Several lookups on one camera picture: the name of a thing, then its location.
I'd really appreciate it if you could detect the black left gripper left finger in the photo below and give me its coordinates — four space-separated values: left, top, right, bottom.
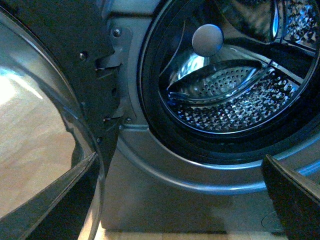
0 153 100 240

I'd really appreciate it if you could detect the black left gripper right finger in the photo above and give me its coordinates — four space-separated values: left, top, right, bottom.
261 154 320 240

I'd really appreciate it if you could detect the washing machine door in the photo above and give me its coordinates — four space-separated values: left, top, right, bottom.
0 0 120 240

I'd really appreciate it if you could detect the dark grey washing machine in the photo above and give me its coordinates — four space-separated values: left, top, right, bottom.
101 0 320 232

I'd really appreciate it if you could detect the stainless steel drum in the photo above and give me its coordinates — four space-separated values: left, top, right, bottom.
158 0 320 135

